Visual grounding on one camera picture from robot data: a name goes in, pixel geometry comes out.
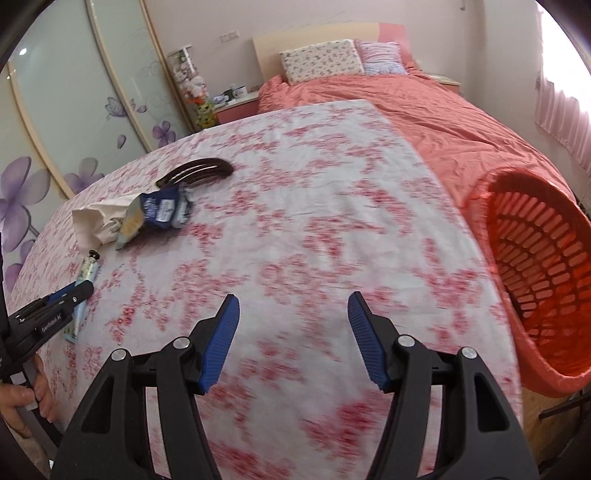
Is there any floral hand cream tube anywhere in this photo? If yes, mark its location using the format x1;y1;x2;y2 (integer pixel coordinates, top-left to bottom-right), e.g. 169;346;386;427
64;250;100;343

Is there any navy soda cracker bag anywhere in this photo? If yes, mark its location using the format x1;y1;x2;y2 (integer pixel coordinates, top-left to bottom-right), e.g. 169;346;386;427
115;184;193;250

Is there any person left hand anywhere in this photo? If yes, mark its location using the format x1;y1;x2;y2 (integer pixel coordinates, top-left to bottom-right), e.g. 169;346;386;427
0;354;57;438

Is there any crumpled white tissue paper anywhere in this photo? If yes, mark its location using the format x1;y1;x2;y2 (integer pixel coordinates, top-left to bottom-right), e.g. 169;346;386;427
71;193;138;251

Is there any floral pink white tablecloth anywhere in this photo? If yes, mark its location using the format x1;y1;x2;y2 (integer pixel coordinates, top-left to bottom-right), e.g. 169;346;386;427
9;100;522;479

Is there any dark brown hair clip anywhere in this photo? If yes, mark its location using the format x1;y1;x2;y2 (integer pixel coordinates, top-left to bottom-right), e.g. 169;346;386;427
155;158;235;190

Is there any orange laundry basket bin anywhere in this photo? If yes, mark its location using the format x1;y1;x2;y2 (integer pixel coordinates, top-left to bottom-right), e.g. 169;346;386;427
464;168;590;397

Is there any wardrobe with purple flowers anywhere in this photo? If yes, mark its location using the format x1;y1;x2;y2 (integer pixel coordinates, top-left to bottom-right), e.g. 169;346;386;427
1;1;190;289

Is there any yellow green plush toy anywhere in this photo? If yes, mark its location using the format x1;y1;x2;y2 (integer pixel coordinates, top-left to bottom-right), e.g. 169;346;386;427
197;99;217;130

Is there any salmon pink bed duvet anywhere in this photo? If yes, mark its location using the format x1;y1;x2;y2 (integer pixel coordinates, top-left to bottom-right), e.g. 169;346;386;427
256;68;583;222

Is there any plush toy display tube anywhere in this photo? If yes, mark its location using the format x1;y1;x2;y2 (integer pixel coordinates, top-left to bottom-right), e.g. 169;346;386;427
166;45;208;131

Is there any pink white nightstand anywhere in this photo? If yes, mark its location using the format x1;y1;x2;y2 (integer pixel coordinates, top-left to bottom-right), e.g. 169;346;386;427
214;91;259;124

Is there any white mug on nightstand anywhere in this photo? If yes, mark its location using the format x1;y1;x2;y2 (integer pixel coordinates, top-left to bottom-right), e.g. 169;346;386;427
231;85;247;99

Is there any striped pink pillow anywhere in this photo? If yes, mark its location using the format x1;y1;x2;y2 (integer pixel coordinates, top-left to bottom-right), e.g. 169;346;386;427
355;39;408;76

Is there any floral cream pillow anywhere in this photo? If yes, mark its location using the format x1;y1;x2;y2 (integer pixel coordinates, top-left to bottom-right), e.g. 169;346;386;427
280;39;365;85

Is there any pink window curtain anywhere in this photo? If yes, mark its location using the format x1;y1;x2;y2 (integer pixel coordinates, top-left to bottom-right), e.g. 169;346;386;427
535;6;590;171

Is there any beige pink headboard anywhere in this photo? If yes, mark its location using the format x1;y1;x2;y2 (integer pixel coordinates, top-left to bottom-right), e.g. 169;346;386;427
251;21;417;84

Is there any white wall outlet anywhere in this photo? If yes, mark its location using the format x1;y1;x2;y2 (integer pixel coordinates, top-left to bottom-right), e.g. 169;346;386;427
221;30;240;43

